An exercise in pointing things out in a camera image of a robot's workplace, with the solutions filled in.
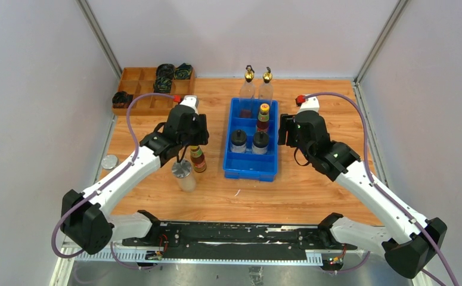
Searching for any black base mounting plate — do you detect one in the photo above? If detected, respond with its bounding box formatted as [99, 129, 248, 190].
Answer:
[121, 221, 356, 264]

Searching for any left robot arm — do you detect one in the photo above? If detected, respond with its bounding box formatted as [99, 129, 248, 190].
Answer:
[57, 104, 209, 254]

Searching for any wooden compartment tray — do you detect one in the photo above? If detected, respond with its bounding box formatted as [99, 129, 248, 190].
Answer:
[111, 66, 196, 116]

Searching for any black roll left compartment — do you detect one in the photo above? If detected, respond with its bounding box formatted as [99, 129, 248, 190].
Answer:
[112, 91, 134, 109]

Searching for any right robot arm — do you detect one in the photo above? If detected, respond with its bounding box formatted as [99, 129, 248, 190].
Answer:
[278, 110, 448, 279]

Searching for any blue plastic divided bin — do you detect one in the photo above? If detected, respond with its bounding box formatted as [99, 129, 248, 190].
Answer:
[222, 98, 278, 182]

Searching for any silver lid spice jar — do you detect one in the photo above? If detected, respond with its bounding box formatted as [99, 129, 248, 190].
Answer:
[171, 159, 196, 192]

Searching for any black cap shaker jar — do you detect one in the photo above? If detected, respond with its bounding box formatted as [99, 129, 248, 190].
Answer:
[252, 131, 269, 155]

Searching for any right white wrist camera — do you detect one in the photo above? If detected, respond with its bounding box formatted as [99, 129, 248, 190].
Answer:
[295, 94, 320, 114]

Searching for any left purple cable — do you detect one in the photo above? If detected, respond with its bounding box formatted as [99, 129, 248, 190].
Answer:
[51, 93, 182, 271]

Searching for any tall oil bottle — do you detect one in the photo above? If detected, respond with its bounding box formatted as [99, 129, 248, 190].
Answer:
[258, 67, 274, 105]
[239, 65, 255, 118]

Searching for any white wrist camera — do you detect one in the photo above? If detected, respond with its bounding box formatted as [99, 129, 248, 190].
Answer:
[295, 94, 320, 114]
[180, 95, 199, 114]

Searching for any far left silver jar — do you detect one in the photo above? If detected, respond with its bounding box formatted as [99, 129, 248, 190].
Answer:
[101, 154, 119, 171]

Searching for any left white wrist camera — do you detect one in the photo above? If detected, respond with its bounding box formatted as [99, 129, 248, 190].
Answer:
[180, 95, 199, 114]

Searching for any yellow cap sauce bottle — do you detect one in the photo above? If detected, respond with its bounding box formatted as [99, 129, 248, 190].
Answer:
[190, 146, 207, 173]
[256, 103, 270, 133]

